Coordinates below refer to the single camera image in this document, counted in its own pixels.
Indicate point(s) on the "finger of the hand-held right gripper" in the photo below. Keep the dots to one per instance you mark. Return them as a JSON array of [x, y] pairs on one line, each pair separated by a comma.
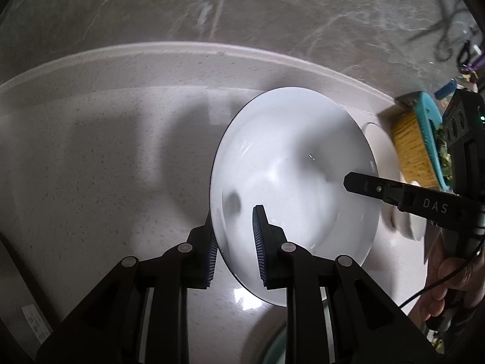
[[382, 191]]

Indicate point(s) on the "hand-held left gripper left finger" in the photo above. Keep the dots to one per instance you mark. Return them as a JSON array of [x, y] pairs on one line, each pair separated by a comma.
[[210, 261]]

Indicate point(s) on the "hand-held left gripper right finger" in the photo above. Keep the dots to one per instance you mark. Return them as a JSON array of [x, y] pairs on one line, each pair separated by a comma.
[[259, 242]]

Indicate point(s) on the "small white bowl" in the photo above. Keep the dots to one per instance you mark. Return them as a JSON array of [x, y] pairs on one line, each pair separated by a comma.
[[411, 227]]

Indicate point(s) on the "large white bowl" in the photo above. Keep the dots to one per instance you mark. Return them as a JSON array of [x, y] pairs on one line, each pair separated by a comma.
[[288, 167]]

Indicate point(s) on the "teal floral plate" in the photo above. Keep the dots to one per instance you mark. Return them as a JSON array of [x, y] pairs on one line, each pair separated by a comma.
[[274, 345]]

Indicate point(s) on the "person's right hand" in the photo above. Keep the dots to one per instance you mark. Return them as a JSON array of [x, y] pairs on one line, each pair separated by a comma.
[[451, 284]]

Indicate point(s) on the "green leafy vegetables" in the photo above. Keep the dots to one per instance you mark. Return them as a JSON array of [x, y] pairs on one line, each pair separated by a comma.
[[445, 155]]

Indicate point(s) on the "teal plastic colander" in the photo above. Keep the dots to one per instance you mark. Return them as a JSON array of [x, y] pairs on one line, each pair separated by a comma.
[[430, 121]]

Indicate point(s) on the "yellow plastic basket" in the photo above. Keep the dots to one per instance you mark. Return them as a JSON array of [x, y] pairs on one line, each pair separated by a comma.
[[411, 148]]

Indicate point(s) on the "blue utensil cup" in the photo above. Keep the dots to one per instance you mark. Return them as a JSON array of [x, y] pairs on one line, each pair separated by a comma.
[[444, 90]]

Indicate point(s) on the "purple peeler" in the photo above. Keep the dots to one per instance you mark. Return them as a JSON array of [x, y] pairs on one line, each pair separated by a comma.
[[471, 62]]

